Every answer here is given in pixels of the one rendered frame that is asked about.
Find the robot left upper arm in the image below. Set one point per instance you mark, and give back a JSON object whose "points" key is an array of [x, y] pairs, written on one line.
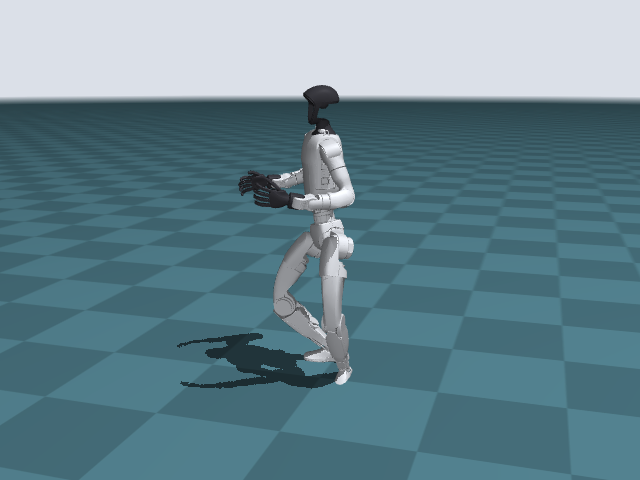
{"points": [[331, 154]]}

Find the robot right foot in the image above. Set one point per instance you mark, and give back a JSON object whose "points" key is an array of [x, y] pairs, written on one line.
{"points": [[319, 355]]}

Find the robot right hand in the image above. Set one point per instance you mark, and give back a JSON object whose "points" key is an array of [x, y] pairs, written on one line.
{"points": [[255, 178]]}

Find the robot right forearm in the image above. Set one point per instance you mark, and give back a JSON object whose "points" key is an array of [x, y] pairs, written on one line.
{"points": [[287, 180]]}

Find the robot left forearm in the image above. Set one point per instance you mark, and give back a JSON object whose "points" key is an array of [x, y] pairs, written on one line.
{"points": [[329, 201]]}

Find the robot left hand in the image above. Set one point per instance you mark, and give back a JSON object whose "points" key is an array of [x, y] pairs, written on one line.
{"points": [[277, 197]]}

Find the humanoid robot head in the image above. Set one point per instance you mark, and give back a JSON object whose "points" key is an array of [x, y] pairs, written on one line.
{"points": [[319, 97]]}

